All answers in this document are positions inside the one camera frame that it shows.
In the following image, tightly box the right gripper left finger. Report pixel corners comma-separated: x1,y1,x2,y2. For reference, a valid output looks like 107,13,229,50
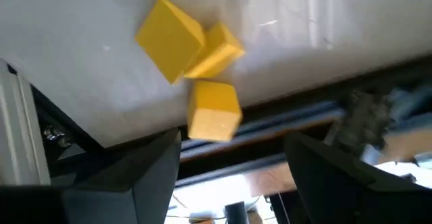
0,128,183,224

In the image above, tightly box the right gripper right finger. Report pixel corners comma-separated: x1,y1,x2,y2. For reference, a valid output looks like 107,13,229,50
285,132,432,224

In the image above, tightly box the small yellow wooden cube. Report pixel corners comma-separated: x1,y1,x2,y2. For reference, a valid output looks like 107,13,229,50
186,79,244,142

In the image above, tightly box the silver aluminium bracket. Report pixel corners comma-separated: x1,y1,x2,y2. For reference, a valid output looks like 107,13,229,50
0,59,52,187

